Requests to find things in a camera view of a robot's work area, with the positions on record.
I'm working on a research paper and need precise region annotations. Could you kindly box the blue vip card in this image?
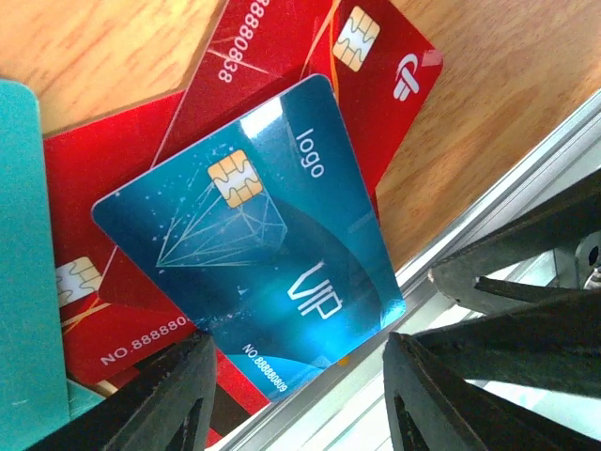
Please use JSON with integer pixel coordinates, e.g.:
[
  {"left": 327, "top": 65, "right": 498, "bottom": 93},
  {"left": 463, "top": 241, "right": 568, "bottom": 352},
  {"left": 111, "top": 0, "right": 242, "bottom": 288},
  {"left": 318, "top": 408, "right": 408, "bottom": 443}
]
[{"left": 91, "top": 74, "right": 406, "bottom": 401}]

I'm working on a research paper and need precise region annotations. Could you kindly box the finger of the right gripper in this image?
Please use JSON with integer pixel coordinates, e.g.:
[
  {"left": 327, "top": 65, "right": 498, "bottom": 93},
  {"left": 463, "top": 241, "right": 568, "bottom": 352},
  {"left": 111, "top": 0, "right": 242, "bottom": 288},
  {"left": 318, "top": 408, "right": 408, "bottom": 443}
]
[
  {"left": 428, "top": 173, "right": 600, "bottom": 315},
  {"left": 412, "top": 290, "right": 600, "bottom": 397}
]

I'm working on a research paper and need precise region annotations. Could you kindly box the teal card with stripe bottom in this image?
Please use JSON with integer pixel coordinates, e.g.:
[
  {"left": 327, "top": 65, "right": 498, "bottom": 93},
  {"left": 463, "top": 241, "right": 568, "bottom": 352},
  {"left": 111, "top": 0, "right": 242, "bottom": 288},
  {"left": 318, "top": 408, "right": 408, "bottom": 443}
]
[{"left": 1, "top": 80, "right": 103, "bottom": 450}]

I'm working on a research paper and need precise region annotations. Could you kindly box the red card bottom right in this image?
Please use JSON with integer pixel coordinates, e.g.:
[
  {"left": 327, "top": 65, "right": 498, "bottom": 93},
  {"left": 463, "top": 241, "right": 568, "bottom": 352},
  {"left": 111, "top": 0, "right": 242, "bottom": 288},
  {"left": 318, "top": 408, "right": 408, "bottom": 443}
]
[{"left": 152, "top": 0, "right": 443, "bottom": 192}]

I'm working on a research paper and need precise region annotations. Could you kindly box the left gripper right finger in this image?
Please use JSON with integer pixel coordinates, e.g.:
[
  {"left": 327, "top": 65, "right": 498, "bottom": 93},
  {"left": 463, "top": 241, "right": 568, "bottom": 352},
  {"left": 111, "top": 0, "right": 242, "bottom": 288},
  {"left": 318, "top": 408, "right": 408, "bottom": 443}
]
[{"left": 383, "top": 333, "right": 600, "bottom": 450}]

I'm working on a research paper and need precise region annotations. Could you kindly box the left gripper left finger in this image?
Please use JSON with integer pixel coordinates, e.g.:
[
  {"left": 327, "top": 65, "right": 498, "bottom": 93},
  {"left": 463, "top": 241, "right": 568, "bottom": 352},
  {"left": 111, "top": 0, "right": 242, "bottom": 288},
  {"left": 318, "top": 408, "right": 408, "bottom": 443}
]
[{"left": 30, "top": 332, "right": 216, "bottom": 450}]

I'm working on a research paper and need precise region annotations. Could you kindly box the aluminium rail frame front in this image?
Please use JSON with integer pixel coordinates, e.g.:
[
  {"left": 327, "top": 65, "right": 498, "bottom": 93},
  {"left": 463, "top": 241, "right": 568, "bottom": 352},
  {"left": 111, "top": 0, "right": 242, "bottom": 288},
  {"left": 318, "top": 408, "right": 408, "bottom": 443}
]
[{"left": 214, "top": 93, "right": 600, "bottom": 450}]

